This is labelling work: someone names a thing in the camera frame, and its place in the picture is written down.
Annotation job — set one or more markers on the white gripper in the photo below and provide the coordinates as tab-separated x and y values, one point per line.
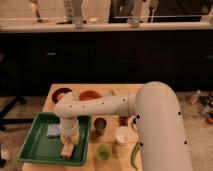
69	143

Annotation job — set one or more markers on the blue eraser sponge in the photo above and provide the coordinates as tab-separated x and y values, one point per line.
53	131

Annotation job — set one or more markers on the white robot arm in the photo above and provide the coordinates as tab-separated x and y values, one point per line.
162	141

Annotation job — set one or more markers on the green plastic tray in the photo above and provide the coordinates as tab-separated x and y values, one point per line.
38	148

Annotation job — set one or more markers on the dark metal cup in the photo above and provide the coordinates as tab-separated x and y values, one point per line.
100	125

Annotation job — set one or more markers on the green plastic cup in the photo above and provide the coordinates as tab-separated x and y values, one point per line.
104	152

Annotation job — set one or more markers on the orange fruit in bowl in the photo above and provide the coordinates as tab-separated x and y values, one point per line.
60	96

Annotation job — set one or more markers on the orange plate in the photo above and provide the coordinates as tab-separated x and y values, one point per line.
89	95

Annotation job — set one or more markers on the dark red bowl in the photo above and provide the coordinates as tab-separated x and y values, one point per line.
59	93

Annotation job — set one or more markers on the white plastic cup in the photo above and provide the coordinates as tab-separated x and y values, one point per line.
125	135

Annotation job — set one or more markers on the green chili pepper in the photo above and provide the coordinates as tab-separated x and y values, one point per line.
133	155

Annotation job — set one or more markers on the black office chair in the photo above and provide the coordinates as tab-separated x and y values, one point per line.
10	105

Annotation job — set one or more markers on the dark cabinet counter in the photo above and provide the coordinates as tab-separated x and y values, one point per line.
183	59

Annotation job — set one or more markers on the white handled knife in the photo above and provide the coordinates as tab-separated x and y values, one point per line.
134	124

